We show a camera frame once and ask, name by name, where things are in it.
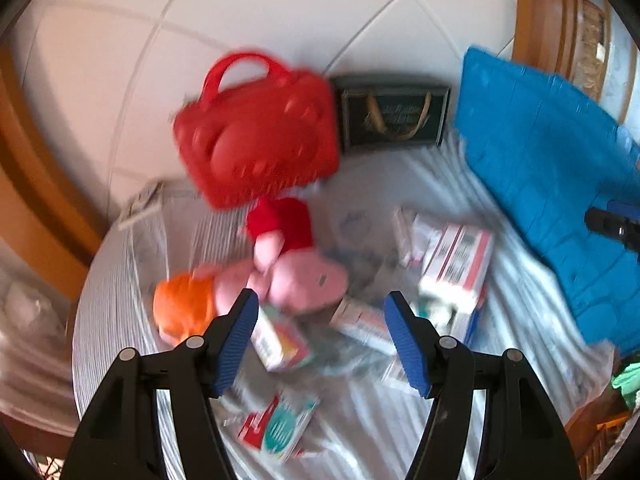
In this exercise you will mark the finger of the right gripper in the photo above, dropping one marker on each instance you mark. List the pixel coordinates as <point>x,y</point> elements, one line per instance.
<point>617,221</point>

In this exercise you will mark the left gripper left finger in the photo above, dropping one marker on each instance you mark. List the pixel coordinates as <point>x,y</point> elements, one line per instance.
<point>119,435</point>

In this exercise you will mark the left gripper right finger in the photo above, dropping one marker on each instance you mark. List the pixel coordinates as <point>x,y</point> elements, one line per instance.
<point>523,436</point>

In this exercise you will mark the orange yellow duck plush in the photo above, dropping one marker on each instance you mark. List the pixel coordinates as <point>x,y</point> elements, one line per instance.
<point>183,306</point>

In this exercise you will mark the red green toothpaste box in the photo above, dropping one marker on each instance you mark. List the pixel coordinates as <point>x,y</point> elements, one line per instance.
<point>276,430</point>

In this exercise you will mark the red white medicine box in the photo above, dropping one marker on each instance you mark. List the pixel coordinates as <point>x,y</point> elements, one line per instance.
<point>452,284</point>

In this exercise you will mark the colourful small tissue pack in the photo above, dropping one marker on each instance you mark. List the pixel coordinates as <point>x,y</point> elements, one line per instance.
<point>278,342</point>

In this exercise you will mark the red white ointment box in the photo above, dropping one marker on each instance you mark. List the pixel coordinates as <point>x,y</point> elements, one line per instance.
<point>365,324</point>

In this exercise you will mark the pink pig plush toy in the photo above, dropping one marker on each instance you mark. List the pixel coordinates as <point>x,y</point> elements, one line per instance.
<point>286,269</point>

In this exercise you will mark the blue plastic storage crate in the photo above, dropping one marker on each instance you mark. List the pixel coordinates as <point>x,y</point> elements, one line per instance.
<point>548,153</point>

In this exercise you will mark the grey striped table cloth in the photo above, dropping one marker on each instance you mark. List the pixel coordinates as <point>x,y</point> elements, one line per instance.
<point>321,393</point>

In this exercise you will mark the dark green gift bag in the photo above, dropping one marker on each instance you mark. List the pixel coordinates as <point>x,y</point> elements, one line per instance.
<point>377,112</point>

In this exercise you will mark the red plastic handbag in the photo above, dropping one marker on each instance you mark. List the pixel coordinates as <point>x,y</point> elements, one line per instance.
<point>257,128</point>

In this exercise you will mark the wooden door frame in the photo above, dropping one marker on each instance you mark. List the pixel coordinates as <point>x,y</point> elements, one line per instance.
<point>547,34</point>

